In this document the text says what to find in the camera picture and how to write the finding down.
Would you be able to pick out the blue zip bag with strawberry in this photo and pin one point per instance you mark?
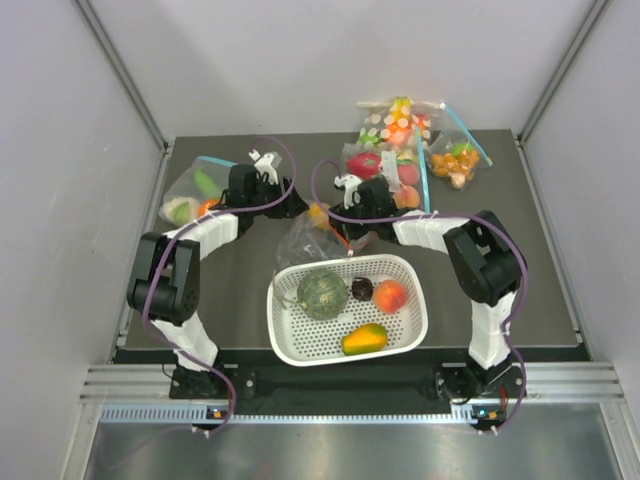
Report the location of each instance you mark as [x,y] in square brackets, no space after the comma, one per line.
[399,168]

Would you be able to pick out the fake peach in blue bag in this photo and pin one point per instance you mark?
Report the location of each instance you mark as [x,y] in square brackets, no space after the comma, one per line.
[407,197]

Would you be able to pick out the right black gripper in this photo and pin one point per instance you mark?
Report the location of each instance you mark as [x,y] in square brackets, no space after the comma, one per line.
[351,231]

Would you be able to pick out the fake red strawberry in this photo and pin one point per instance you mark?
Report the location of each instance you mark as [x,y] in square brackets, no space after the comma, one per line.
[364,165]

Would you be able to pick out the red zip clear bag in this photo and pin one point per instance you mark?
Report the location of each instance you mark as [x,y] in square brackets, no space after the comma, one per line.
[303,244]

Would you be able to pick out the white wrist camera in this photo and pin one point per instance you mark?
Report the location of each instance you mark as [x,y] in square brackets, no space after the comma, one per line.
[348,184]
[266,165]

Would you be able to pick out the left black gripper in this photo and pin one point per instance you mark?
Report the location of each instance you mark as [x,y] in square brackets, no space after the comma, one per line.
[289,206]

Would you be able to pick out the aluminium rail with cable duct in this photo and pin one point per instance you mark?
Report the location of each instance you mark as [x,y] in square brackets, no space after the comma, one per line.
[140,394]

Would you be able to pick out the fake peach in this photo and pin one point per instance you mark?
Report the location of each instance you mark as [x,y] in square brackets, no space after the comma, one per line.
[407,197]
[389,296]

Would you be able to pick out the fake green pepper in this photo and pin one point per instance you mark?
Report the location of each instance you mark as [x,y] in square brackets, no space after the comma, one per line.
[205,184]

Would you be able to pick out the white perforated plastic basket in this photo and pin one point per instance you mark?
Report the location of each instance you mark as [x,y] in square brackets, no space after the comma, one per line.
[301,341]

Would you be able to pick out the fake pale green cabbage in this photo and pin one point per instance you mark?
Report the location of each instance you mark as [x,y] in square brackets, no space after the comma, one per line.
[180,211]

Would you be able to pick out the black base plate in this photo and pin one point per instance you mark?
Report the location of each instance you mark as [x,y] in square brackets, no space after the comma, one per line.
[411,381]

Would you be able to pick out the blue zip bag left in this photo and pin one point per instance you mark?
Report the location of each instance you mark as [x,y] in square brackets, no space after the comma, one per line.
[184,186]

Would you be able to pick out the polka dot clear bag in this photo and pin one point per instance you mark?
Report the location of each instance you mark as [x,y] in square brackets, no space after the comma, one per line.
[398,124]

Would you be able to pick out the fake brown pear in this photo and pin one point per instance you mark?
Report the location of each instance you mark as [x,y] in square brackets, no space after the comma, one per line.
[318,217]

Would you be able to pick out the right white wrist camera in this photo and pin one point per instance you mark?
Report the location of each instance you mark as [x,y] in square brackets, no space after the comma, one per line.
[348,184]

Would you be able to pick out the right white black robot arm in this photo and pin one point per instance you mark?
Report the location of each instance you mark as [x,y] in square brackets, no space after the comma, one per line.
[485,260]

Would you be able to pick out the fake orange tangerine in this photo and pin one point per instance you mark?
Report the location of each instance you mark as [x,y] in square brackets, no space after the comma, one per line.
[207,206]

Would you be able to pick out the fake yellow green mango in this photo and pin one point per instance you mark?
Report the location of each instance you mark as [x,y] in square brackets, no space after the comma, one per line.
[368,338]

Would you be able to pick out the fake dark purple plum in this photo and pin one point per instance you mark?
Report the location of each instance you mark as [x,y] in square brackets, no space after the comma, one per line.
[362,289]

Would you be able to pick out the fake netted green melon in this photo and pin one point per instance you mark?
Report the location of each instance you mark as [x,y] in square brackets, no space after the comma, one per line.
[321,294]

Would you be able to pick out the blue zip bag orange pieces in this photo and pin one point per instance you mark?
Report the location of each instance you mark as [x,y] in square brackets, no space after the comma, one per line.
[454,153]

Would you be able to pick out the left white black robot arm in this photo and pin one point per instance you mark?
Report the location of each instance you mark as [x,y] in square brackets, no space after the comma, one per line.
[164,284]

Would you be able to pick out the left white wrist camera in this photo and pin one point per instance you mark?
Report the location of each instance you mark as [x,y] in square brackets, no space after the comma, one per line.
[266,165]

